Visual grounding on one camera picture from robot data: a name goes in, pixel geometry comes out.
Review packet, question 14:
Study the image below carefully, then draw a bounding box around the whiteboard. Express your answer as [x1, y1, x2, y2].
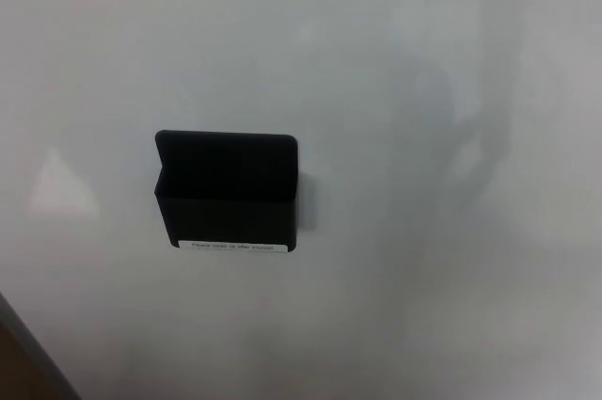
[0, 0, 602, 400]

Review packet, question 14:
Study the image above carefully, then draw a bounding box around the black magnetic marker holder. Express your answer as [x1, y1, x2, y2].
[153, 129, 299, 254]

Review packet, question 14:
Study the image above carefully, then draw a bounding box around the grey whiteboard frame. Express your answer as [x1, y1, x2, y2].
[0, 289, 84, 400]

